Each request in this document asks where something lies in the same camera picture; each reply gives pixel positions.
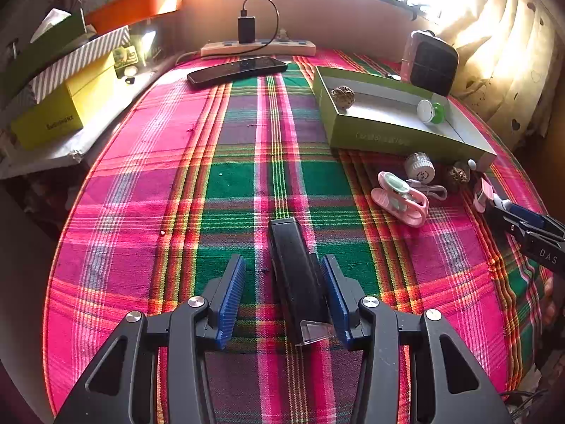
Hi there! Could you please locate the green white suction holder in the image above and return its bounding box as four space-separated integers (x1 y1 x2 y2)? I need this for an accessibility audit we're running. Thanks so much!
417 100 445 125

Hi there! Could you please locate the pink white small clip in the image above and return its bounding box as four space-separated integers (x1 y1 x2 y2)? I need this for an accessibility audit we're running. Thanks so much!
473 175 512 213

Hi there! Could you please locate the small grey fan heater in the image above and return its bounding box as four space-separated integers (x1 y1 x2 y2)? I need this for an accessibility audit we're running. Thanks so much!
400 31 460 97

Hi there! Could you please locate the pink plaid tablecloth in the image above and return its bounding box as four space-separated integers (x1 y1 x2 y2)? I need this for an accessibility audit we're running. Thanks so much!
42 51 549 423

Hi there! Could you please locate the white usb cable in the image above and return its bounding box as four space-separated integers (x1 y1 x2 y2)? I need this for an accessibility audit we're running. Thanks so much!
405 178 449 201

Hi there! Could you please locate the dark green tissue box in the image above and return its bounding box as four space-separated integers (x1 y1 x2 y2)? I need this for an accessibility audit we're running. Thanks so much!
1 10 90 106

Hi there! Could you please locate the yellow cardboard box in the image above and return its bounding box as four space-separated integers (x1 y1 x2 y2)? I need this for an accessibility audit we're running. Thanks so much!
10 52 118 150

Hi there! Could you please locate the black smartphone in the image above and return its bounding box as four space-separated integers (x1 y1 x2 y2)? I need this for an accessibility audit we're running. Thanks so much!
187 55 288 89

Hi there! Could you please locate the pink clip lens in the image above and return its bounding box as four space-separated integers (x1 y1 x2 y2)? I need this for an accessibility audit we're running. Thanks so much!
371 171 429 228

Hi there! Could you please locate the green shallow cardboard box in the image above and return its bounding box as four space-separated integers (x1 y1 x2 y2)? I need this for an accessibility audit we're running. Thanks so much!
313 66 497 171

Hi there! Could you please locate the grey striped box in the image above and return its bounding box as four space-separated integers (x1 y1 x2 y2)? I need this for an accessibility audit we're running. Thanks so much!
29 26 130 104

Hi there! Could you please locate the white side shelf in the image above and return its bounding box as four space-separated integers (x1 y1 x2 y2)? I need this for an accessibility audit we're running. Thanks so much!
1 55 174 180

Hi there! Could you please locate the black charger with cable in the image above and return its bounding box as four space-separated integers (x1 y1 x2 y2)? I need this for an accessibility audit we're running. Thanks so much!
238 0 280 55

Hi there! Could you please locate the black rectangular bike light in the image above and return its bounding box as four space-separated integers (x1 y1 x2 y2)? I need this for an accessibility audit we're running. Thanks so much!
267 217 333 346

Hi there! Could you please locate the white knob holder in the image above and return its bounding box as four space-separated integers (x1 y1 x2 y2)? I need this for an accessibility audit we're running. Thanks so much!
466 159 477 170

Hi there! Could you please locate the cream patterned curtain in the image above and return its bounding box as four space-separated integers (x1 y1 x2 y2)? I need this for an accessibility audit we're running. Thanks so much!
439 0 559 149

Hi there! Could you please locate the orange plastic tray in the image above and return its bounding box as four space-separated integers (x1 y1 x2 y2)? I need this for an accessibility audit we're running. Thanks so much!
84 0 182 35

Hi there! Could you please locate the white power strip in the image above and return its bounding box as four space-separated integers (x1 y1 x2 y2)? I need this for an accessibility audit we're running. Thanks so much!
200 39 317 57

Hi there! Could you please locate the carved brown walnut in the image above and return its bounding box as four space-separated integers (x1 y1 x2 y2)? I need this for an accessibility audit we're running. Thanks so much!
331 85 355 110

